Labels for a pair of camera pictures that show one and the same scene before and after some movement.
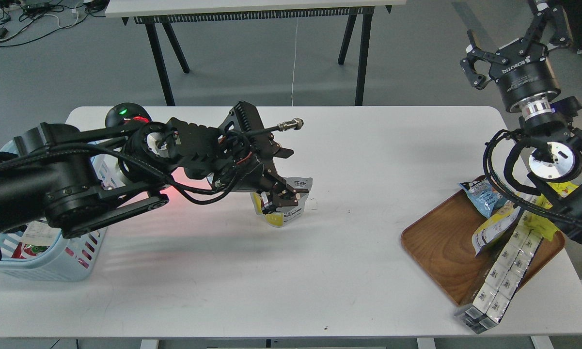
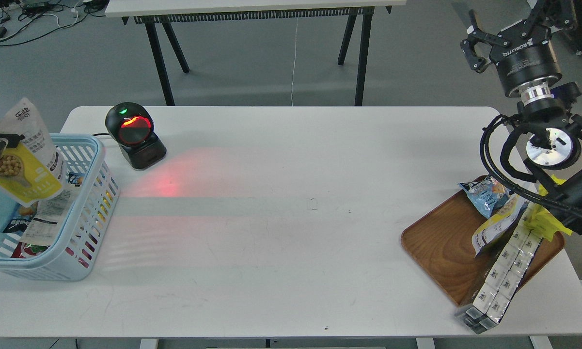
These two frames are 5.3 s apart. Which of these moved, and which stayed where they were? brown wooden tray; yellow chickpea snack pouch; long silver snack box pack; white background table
Moved: yellow chickpea snack pouch
Stayed: white background table; brown wooden tray; long silver snack box pack
